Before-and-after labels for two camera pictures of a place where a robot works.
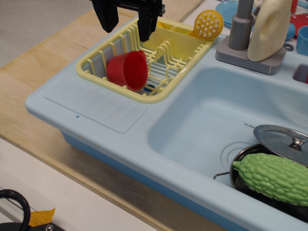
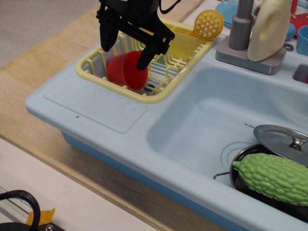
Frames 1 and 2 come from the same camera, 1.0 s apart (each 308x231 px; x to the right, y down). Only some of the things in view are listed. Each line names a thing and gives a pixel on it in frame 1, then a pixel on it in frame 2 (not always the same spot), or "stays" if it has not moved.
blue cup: (302, 40) stays
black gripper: (107, 13) → (138, 18)
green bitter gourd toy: (275, 176) stays
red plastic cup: (129, 69) stays
